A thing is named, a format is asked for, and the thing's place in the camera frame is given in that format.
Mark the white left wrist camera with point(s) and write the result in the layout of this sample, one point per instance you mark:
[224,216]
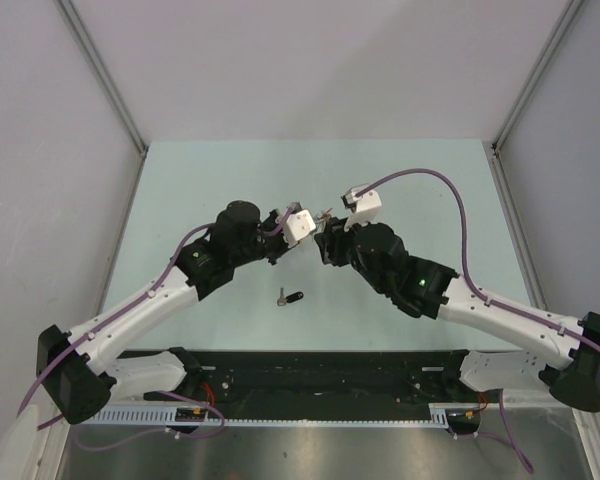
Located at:
[298,226]

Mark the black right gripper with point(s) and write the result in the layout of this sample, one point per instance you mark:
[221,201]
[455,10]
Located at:
[331,243]

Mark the loose silver key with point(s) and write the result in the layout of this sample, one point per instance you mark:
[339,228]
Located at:
[281,301]

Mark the aluminium frame rail left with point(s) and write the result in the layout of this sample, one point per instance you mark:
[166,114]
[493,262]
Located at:
[79,31]

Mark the aluminium frame rail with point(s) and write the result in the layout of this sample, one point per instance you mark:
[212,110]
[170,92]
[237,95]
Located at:
[559,32]
[79,31]

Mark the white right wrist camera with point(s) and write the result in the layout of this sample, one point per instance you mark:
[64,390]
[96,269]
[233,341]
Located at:
[363,204]

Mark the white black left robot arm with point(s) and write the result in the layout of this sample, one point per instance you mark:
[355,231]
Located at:
[81,369]

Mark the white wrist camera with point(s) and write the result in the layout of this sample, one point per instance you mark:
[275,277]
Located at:
[363,204]
[298,226]

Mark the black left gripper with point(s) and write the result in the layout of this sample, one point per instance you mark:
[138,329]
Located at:
[281,250]

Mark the white slotted cable duct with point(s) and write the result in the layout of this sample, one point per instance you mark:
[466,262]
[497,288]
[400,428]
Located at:
[174,415]

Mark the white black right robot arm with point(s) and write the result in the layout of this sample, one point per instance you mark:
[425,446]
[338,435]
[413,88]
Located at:
[561,353]

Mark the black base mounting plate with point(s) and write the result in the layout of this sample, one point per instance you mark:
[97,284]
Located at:
[327,381]

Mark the aluminium frame rail right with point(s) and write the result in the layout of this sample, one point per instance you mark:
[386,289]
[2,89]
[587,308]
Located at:
[559,32]

